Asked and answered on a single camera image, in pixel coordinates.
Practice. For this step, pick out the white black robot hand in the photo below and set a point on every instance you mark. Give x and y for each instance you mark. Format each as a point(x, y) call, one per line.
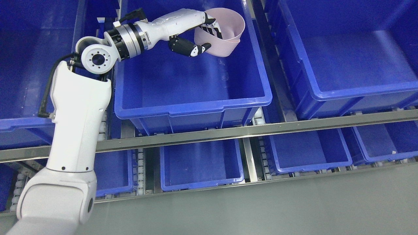
point(168, 28)

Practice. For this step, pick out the pink bowl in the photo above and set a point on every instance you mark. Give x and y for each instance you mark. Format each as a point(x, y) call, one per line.
point(231, 25)
point(219, 47)

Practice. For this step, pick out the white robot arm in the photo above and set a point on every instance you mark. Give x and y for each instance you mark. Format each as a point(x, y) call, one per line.
point(60, 197)

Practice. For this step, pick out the blue bin upper middle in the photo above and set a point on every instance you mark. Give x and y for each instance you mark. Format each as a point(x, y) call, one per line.
point(163, 92)

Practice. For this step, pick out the blue bin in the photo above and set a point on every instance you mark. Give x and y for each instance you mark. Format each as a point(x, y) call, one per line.
point(386, 142)
point(306, 151)
point(163, 92)
point(114, 171)
point(200, 165)
point(342, 57)
point(33, 35)

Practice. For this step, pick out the blue bin lower middle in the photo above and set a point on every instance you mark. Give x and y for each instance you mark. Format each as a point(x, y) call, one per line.
point(200, 165)

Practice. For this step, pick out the blue bin upper left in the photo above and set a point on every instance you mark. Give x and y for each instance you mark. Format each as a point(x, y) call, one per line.
point(33, 35)

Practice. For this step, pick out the blue bin lower left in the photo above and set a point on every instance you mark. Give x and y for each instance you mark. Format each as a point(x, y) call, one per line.
point(114, 171)

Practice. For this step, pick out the blue bin upper right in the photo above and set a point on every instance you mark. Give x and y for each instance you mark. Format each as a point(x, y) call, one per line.
point(342, 57)

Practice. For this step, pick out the blue bin lower far right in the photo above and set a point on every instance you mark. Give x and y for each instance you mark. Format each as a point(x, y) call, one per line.
point(386, 142)

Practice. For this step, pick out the metal shelf rail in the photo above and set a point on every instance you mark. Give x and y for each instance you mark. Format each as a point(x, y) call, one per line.
point(255, 131)

